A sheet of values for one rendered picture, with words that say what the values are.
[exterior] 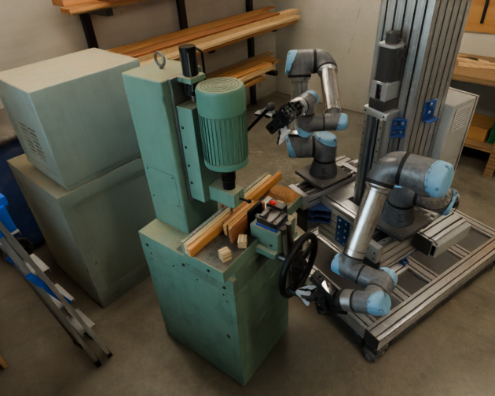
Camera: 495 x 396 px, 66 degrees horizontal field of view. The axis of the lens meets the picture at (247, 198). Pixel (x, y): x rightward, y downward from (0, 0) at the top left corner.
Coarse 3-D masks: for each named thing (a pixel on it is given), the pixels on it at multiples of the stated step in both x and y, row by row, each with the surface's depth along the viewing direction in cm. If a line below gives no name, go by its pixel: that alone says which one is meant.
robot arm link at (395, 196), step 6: (396, 186) 162; (390, 192) 167; (396, 192) 164; (402, 192) 162; (408, 192) 160; (414, 192) 159; (390, 198) 168; (396, 198) 165; (402, 198) 163; (408, 198) 161; (414, 198) 159; (396, 204) 166; (402, 204) 165; (408, 204) 165; (414, 204) 162
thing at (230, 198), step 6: (216, 180) 163; (210, 186) 159; (216, 186) 159; (222, 186) 159; (210, 192) 162; (216, 192) 159; (222, 192) 156; (228, 192) 155; (234, 192) 154; (240, 192) 156; (216, 198) 161; (222, 198) 158; (228, 198) 156; (234, 198) 154; (228, 204) 158; (234, 204) 156
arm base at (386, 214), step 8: (384, 208) 173; (392, 208) 169; (400, 208) 166; (408, 208) 166; (384, 216) 173; (392, 216) 169; (400, 216) 169; (408, 216) 168; (392, 224) 171; (400, 224) 169; (408, 224) 169
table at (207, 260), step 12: (288, 204) 174; (300, 204) 182; (216, 240) 157; (228, 240) 156; (252, 240) 156; (204, 252) 151; (216, 252) 151; (240, 252) 150; (252, 252) 157; (264, 252) 156; (276, 252) 154; (192, 264) 153; (204, 264) 147; (216, 264) 146; (228, 264) 146; (240, 264) 152; (216, 276) 146; (228, 276) 146
